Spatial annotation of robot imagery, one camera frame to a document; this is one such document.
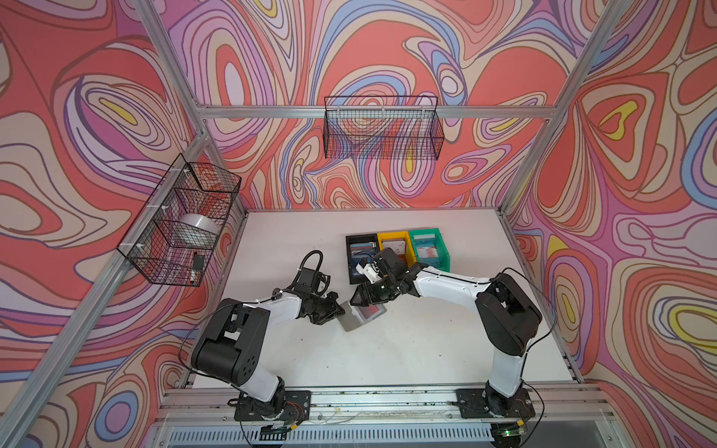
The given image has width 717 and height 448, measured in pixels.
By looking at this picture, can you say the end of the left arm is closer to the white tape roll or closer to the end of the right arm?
the end of the right arm

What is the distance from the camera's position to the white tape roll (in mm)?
707

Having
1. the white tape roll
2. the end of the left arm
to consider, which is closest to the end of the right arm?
the end of the left arm
